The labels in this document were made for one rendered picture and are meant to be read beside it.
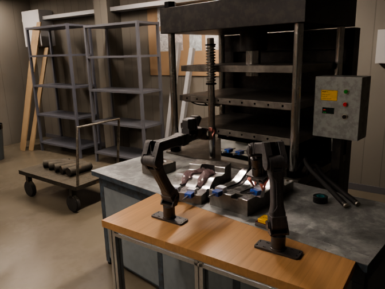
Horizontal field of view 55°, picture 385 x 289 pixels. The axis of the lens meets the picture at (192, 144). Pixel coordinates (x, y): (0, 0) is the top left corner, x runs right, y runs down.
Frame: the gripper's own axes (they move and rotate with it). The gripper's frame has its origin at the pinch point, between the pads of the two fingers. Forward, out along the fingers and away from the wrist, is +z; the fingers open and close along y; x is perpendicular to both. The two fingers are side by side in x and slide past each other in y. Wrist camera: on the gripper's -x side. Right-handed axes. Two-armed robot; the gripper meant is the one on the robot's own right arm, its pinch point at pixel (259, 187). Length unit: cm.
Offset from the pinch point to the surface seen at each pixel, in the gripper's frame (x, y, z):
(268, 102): -79, 41, -4
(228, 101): -79, 76, 1
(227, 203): 11.2, 13.6, 8.6
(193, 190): 14.3, 35.3, 5.5
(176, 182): 9, 56, 11
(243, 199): 9.5, 3.6, 2.8
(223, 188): 8.1, 18.1, 2.2
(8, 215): 58, 288, 111
